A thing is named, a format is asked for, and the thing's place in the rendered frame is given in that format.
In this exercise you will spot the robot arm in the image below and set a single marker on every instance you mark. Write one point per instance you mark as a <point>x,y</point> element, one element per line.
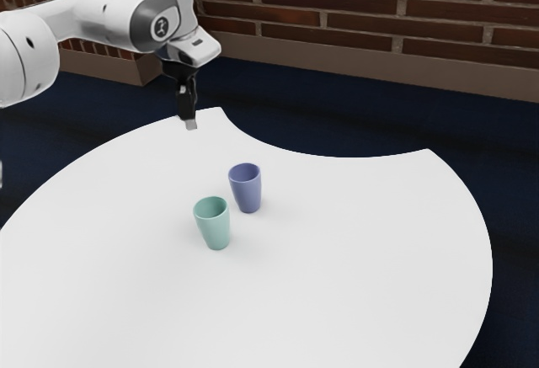
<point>84,18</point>

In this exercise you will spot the green cup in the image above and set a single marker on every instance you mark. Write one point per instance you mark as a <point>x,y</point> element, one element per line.
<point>212,225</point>

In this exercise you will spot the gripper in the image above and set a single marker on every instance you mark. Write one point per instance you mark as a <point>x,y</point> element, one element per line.
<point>177,70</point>

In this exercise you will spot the blue cup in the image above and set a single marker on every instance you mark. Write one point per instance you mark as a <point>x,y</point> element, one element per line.
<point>245,189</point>

